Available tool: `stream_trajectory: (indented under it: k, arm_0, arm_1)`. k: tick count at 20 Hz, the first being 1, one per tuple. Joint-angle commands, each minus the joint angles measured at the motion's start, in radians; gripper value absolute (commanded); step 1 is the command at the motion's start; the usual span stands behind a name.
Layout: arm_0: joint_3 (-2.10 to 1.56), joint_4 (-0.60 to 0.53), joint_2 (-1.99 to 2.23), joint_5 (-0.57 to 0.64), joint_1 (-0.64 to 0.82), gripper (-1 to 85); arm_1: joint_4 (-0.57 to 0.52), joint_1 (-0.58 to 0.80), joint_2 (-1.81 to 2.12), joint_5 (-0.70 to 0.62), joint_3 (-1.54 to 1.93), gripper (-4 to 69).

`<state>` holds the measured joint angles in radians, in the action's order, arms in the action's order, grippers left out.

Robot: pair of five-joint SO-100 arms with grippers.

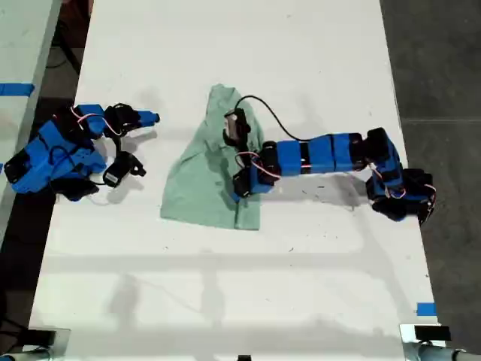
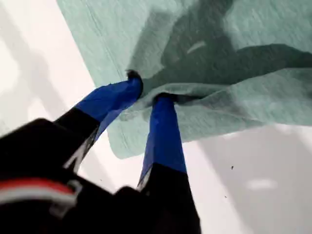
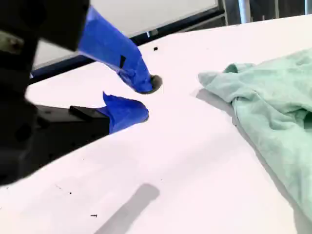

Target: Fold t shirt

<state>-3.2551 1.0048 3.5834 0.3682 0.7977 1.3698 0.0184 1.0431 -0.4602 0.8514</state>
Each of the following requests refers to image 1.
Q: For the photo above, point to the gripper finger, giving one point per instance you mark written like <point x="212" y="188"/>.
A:
<point x="148" y="114"/>
<point x="236" y="198"/>
<point x="147" y="122"/>

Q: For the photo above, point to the pale green T-shirt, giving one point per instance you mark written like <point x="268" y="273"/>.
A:
<point x="195" y="180"/>

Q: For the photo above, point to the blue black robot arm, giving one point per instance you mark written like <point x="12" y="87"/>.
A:
<point x="319" y="154"/>
<point x="56" y="150"/>

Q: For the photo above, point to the long blue tape strip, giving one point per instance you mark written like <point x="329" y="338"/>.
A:
<point x="15" y="89"/>

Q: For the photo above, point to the white side table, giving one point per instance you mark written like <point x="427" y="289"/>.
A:
<point x="22" y="56"/>

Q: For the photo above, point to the small black clamp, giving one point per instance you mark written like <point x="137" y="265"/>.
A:
<point x="244" y="358"/>

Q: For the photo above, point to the short blue tape strip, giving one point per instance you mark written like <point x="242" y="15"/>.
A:
<point x="426" y="309"/>

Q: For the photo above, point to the small black box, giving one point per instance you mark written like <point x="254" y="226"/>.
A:
<point x="432" y="333"/>
<point x="41" y="337"/>

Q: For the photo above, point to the grey metal tube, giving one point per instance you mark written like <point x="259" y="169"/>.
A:
<point x="22" y="355"/>
<point x="436" y="353"/>

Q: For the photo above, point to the black camera stalk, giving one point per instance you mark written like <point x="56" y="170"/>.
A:
<point x="118" y="144"/>

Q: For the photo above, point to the black camera box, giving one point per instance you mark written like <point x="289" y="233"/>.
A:
<point x="240" y="124"/>
<point x="120" y="169"/>

